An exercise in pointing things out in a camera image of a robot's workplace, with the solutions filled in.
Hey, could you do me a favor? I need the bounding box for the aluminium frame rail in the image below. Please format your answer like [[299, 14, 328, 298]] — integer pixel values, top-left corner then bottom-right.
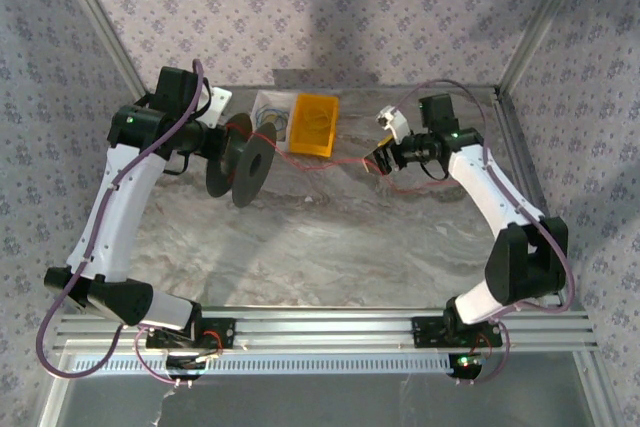
[[219, 84, 501, 94], [492, 86, 594, 317]]

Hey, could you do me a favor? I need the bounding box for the red cable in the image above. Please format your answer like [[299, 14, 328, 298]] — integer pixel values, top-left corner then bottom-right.
[[224, 124, 454, 196]]

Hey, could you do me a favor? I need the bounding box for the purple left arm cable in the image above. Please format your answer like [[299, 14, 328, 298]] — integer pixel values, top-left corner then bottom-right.
[[35, 57, 207, 387]]

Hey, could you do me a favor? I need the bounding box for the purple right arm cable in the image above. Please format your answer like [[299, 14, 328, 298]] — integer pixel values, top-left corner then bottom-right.
[[397, 77, 577, 388]]

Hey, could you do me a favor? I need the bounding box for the blue cable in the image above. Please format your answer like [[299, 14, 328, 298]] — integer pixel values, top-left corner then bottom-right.
[[253, 104, 291, 144]]

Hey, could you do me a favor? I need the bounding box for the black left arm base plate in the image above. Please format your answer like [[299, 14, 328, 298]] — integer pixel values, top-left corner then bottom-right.
[[144, 316, 236, 351]]

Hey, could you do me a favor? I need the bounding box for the white slotted cable duct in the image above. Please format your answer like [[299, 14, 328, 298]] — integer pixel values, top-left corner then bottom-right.
[[72, 354, 454, 376]]

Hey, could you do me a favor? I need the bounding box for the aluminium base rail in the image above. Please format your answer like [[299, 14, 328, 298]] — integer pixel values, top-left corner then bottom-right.
[[54, 305, 599, 353]]

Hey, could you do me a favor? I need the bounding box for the black cable spool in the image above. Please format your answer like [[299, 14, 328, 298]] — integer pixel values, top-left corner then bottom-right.
[[203, 113, 279, 209]]

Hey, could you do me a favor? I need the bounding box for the white plastic bin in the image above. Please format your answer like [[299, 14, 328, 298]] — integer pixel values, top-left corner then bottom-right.
[[249, 89, 301, 153]]

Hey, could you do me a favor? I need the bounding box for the aluminium frame leg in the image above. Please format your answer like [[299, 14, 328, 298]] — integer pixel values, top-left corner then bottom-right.
[[37, 346, 76, 427], [572, 349, 624, 427]]

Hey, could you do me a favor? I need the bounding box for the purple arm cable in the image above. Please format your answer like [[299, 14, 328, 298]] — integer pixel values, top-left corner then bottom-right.
[[397, 77, 577, 388], [35, 57, 207, 387]]

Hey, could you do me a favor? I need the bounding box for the yellow plastic bin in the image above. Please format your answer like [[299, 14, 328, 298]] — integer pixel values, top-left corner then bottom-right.
[[288, 91, 341, 158]]

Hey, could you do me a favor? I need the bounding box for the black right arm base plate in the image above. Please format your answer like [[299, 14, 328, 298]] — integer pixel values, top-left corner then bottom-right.
[[412, 315, 504, 348]]

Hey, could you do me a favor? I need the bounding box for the aluminium frame post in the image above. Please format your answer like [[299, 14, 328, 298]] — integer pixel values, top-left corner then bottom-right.
[[494, 0, 596, 96], [47, 0, 151, 103]]

